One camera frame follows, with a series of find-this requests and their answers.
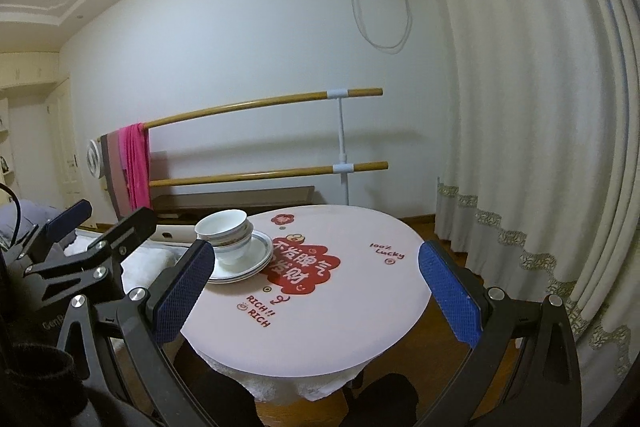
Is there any pink cloth on rail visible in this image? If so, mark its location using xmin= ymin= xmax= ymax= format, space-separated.
xmin=118 ymin=122 xmax=151 ymax=210

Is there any cream curtain with trim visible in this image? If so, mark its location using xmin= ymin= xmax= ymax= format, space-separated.
xmin=436 ymin=0 xmax=639 ymax=424

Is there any upper wooden barre rail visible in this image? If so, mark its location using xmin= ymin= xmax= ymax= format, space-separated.
xmin=143 ymin=88 xmax=384 ymax=129

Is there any brown cloth on rail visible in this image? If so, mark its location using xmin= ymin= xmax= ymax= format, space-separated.
xmin=100 ymin=131 xmax=131 ymax=219

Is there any black cable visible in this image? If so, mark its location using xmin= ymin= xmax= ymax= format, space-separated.
xmin=0 ymin=182 xmax=24 ymax=253

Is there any white round fan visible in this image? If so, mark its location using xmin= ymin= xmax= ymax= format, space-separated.
xmin=86 ymin=140 xmax=104 ymax=179

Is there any white bed cover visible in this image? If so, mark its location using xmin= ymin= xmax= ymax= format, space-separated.
xmin=61 ymin=229 xmax=188 ymax=293

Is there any white power cable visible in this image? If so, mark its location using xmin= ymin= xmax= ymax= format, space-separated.
xmin=344 ymin=0 xmax=414 ymax=56

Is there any grey pillow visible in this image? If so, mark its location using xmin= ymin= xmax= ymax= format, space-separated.
xmin=0 ymin=199 xmax=61 ymax=247

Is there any white plate grey rim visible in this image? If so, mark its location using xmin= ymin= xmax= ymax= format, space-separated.
xmin=208 ymin=231 xmax=273 ymax=285

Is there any white bowl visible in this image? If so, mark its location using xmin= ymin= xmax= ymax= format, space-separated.
xmin=194 ymin=219 xmax=250 ymax=247
xmin=194 ymin=209 xmax=250 ymax=243
xmin=196 ymin=223 xmax=254 ymax=265

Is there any white barre stand post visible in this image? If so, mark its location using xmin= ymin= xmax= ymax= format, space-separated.
xmin=326 ymin=89 xmax=354 ymax=205

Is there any lower wooden barre rail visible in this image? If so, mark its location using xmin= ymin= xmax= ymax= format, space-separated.
xmin=149 ymin=161 xmax=388 ymax=188

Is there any wooden barre rail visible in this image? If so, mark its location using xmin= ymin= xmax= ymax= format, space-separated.
xmin=149 ymin=161 xmax=388 ymax=188
xmin=143 ymin=88 xmax=384 ymax=129

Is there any cream wardrobe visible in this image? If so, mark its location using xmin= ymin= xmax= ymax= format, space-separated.
xmin=1 ymin=52 xmax=84 ymax=209

